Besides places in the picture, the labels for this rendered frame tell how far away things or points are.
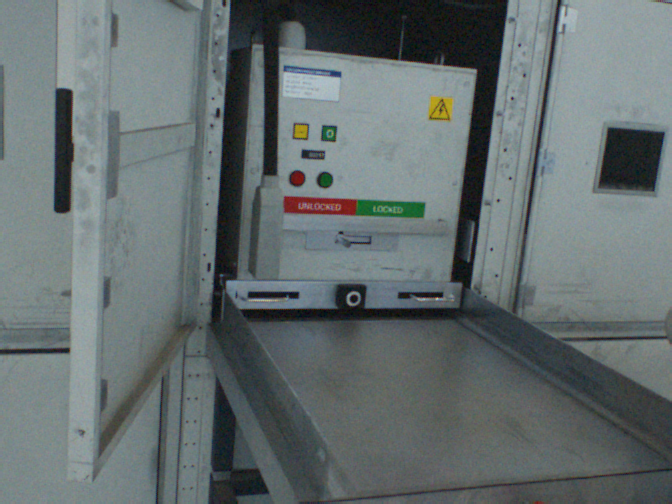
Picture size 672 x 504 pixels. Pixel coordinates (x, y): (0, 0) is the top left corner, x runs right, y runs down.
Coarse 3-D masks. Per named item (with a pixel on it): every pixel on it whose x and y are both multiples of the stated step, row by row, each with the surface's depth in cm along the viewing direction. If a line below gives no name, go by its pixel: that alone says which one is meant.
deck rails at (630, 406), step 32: (224, 320) 148; (480, 320) 162; (512, 320) 150; (256, 352) 121; (512, 352) 147; (544, 352) 140; (576, 352) 131; (256, 384) 119; (288, 384) 103; (576, 384) 131; (608, 384) 123; (640, 384) 116; (288, 416) 102; (608, 416) 119; (640, 416) 116; (320, 448) 99; (320, 480) 88
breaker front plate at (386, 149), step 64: (256, 64) 145; (320, 64) 149; (384, 64) 153; (256, 128) 148; (320, 128) 152; (384, 128) 156; (448, 128) 161; (320, 192) 155; (384, 192) 159; (448, 192) 164; (320, 256) 158; (384, 256) 163; (448, 256) 168
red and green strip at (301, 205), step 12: (288, 204) 153; (300, 204) 154; (312, 204) 155; (324, 204) 156; (336, 204) 157; (348, 204) 157; (360, 204) 158; (372, 204) 159; (384, 204) 160; (396, 204) 161; (408, 204) 162; (420, 204) 163; (384, 216) 161; (396, 216) 161; (408, 216) 162; (420, 216) 163
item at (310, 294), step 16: (224, 288) 153; (256, 288) 154; (272, 288) 155; (288, 288) 156; (304, 288) 157; (320, 288) 158; (336, 288) 160; (368, 288) 162; (384, 288) 163; (400, 288) 164; (416, 288) 166; (432, 288) 167; (256, 304) 155; (272, 304) 156; (288, 304) 157; (304, 304) 158; (320, 304) 159; (368, 304) 163; (384, 304) 164; (400, 304) 165; (416, 304) 167; (432, 304) 168
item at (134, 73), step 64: (128, 0) 94; (192, 0) 118; (128, 64) 96; (192, 64) 136; (64, 128) 83; (128, 128) 99; (192, 128) 132; (64, 192) 84; (128, 192) 102; (128, 256) 105; (128, 320) 108; (128, 384) 111
